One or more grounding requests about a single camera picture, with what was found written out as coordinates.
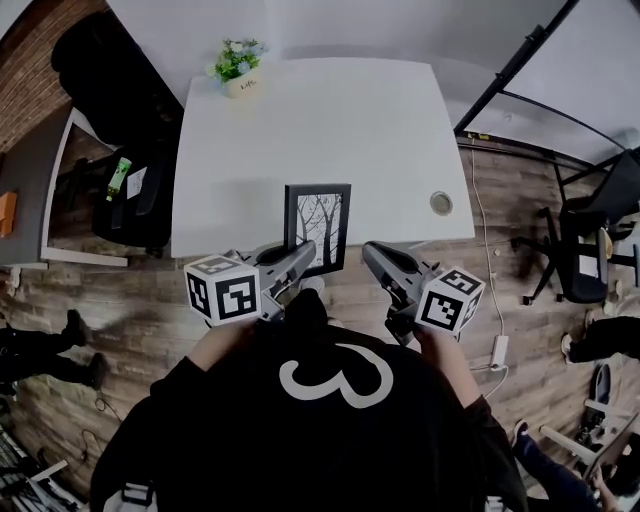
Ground person's right forearm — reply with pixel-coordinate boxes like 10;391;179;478
414;324;485;409

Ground white power cable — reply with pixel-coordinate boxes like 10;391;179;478
469;363;511;401
468;147;506;339

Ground black mesh office chair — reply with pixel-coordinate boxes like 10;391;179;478
510;149;640;307

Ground white and tan papers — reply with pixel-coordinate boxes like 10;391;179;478
577;227;615;281

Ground white table with equipment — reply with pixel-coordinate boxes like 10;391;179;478
539;397;640;484

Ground grey strap with buckle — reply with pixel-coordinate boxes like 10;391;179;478
102;480;157;512

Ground potted plant in cream pot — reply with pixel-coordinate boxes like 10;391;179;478
204;38;269;100

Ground person's black trouser leg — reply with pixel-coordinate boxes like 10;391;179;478
283;288;330;334

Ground white paper note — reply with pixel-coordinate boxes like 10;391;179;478
125;166;149;199

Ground black framed tree picture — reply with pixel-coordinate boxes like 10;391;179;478
283;183;353;275

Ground green bottle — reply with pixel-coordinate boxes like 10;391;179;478
104;157;133;203

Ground person's left forearm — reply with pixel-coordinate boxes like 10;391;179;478
185;317;261;374

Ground orange box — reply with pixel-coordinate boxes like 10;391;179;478
0;189;20;239

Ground person's black printed shirt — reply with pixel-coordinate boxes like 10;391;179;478
89;319;529;512

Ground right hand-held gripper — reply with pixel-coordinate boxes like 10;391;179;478
361;241;486;347

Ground black floor cable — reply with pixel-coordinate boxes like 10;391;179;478
79;389;126;466

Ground white power strip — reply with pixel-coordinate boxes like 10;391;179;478
490;334;510;370

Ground whiteboard on black stand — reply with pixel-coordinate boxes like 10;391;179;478
452;0;640;166

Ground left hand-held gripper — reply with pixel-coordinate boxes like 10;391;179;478
183;239;318;327

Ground dark skateboard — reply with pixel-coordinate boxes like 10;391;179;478
593;362;614;407

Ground grey table with white legs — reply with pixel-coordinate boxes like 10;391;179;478
0;107;130;271

